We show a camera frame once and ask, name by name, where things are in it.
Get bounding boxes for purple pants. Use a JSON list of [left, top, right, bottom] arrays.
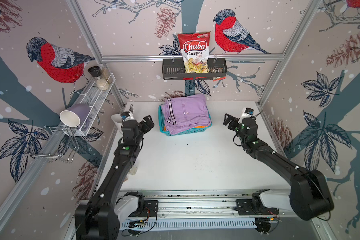
[[161, 94, 212, 134]]

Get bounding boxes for orange pants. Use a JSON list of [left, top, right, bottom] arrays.
[[163, 126, 210, 132]]

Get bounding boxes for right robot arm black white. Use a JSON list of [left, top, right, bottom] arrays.
[[223, 114, 334, 221]]

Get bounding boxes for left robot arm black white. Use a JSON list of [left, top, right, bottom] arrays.
[[75, 116, 155, 240]]

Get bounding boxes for teal plastic basket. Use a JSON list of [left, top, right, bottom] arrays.
[[158, 106, 212, 137]]

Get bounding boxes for white utensil holder cup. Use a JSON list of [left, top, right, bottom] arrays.
[[111, 114, 123, 135]]

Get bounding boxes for purple white cup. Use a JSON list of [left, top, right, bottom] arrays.
[[59, 104, 91, 128]]

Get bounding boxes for glass spice bottle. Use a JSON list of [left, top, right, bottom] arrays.
[[99, 64, 113, 84]]

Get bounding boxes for black lid spice jar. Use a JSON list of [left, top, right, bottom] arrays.
[[88, 66, 110, 91]]

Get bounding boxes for red cassava chips bag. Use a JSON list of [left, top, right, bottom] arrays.
[[178, 32, 210, 74]]

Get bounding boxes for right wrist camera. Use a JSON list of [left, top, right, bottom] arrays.
[[239, 108, 254, 122]]

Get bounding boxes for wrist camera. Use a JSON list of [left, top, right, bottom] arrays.
[[239, 108, 254, 122], [121, 112, 135, 122]]

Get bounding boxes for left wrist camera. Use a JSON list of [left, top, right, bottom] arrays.
[[121, 112, 135, 122]]

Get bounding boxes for white wire wall shelf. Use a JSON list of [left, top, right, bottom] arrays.
[[67, 73, 116, 137]]

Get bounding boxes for black hanging wire shelf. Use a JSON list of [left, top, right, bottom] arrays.
[[162, 58, 227, 80]]

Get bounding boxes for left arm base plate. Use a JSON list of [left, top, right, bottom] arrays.
[[129, 200, 159, 217]]

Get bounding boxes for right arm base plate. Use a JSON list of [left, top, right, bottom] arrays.
[[234, 198, 279, 216]]

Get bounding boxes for wire cup rack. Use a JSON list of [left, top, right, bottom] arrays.
[[23, 125, 80, 164]]

